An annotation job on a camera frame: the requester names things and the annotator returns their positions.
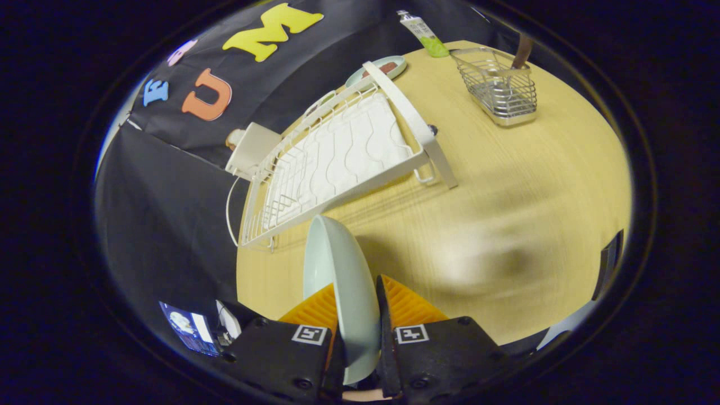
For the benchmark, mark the lit computer screen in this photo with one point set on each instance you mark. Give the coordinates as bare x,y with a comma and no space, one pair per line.
188,329

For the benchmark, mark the pale green plate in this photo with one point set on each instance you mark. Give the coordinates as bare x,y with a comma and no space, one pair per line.
343,270

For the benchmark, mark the pale plate with food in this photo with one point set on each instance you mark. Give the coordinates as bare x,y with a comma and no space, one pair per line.
371,67

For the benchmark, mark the white toaster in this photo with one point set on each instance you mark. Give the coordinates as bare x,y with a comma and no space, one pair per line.
256,146

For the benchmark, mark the brown meat pieces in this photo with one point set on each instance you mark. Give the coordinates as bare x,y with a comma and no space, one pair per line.
387,68

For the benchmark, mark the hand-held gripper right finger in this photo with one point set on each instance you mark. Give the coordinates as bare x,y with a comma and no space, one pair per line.
444,354

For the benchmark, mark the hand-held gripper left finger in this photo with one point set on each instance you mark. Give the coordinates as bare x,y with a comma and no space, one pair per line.
281,354

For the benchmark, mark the brown bread slice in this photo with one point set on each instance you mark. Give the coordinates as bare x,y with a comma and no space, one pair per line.
235,139

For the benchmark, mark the black flat object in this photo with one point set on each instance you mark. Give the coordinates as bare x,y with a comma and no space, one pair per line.
607,264

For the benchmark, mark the black backdrop cloth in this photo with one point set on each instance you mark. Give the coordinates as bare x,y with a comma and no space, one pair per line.
169,225

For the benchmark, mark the green drink bottle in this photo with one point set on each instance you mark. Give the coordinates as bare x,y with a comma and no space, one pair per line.
424,35

